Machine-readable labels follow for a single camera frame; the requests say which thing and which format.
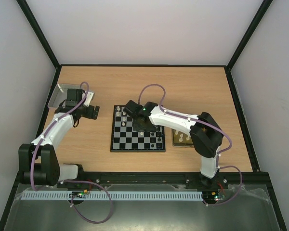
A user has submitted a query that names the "black magnetic chess board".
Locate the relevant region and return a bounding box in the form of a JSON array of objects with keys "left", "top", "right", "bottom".
[{"left": 110, "top": 105, "right": 166, "bottom": 153}]

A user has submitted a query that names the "gold metal tin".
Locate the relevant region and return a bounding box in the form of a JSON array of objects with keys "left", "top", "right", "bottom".
[{"left": 172, "top": 129, "right": 193, "bottom": 147}]

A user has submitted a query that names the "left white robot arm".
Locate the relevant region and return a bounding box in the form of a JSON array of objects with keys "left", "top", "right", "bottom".
[{"left": 18, "top": 88, "right": 99, "bottom": 191}]

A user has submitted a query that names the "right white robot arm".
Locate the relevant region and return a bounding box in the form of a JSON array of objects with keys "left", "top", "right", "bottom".
[{"left": 123, "top": 100, "right": 226, "bottom": 189}]

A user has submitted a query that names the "silver metal tray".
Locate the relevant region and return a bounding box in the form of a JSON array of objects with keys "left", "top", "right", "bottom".
[{"left": 48, "top": 84, "right": 85, "bottom": 108}]

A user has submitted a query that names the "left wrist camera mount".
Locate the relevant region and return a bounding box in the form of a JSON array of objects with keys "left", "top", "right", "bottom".
[{"left": 83, "top": 91, "right": 95, "bottom": 107}]

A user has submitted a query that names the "white slotted cable duct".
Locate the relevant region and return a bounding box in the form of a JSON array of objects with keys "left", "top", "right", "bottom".
[{"left": 21, "top": 191, "right": 203, "bottom": 201}]

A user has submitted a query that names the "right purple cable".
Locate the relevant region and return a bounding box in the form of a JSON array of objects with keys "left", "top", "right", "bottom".
[{"left": 137, "top": 83, "right": 243, "bottom": 207}]

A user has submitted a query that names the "purple cable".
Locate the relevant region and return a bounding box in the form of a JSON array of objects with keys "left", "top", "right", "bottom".
[
  {"left": 137, "top": 83, "right": 243, "bottom": 207},
  {"left": 30, "top": 81, "right": 114, "bottom": 224}
]

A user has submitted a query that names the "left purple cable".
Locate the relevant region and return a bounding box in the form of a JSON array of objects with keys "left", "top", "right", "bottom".
[{"left": 30, "top": 81, "right": 114, "bottom": 224}]

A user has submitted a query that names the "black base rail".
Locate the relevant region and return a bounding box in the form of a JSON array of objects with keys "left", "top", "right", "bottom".
[{"left": 56, "top": 171, "right": 268, "bottom": 191}]

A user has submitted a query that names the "black frame enclosure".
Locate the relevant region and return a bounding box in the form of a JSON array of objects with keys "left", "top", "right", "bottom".
[{"left": 0, "top": 0, "right": 289, "bottom": 231}]

